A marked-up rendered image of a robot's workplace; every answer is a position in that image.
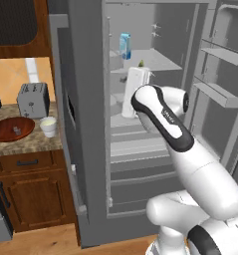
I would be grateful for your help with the grey fridge door with shelves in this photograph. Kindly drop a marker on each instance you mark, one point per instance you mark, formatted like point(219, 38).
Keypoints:
point(223, 96)

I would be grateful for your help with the wooden cupboard door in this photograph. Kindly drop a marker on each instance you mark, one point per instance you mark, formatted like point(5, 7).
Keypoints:
point(37, 199)

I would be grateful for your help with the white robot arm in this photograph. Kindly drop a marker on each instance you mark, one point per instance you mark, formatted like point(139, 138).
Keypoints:
point(203, 179)

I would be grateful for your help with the brown bowl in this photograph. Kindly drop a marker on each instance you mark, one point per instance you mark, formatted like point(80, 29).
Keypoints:
point(4, 131)

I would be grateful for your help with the glass of lemonade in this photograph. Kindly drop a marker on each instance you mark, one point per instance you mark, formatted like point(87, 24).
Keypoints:
point(48, 127)

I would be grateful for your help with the wooden drawer front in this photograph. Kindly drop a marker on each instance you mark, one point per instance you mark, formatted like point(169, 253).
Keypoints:
point(47, 161)

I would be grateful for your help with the grey fridge door with dispenser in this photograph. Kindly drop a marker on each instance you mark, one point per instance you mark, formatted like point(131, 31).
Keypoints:
point(87, 99)

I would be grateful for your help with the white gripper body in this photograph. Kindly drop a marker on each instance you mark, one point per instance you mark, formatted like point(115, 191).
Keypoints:
point(127, 109)

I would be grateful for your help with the wooden wall cupboard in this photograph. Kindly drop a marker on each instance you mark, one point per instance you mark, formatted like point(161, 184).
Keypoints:
point(21, 26)

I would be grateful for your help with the yellow-green lemon wedge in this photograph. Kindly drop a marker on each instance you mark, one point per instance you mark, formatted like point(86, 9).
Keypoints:
point(142, 63)

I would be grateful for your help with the grey toaster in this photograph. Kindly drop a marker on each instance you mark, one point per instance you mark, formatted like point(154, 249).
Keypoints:
point(32, 99)

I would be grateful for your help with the grey fridge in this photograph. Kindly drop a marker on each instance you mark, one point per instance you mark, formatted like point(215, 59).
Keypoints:
point(140, 159)

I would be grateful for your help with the blue milk carton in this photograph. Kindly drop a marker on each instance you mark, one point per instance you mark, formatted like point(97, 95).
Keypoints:
point(125, 46)

